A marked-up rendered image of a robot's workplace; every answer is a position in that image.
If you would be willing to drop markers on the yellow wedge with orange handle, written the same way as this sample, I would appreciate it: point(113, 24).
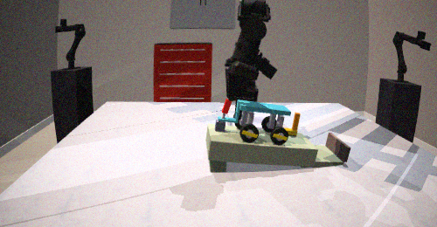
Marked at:
point(293, 131)

